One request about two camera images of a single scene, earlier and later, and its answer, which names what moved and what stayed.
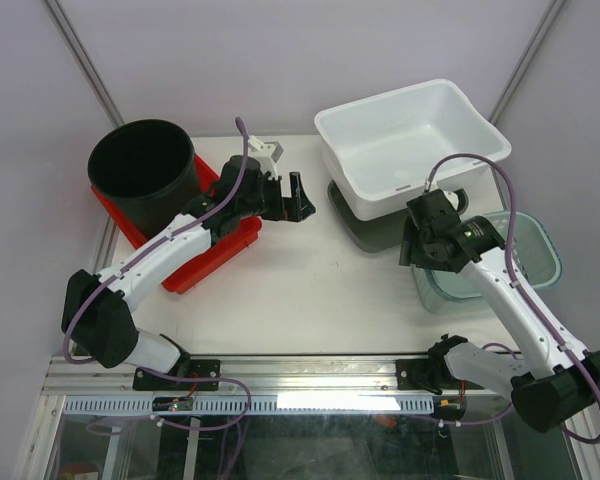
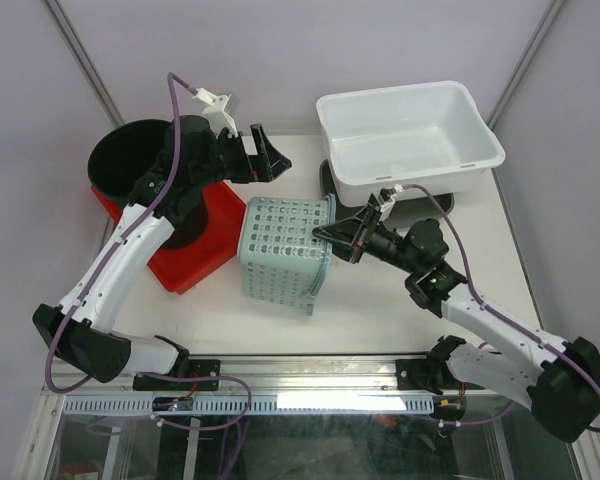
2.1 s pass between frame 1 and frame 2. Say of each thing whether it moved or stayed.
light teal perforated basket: moved
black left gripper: moved
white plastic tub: stayed
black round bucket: stayed
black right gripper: moved
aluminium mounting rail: stayed
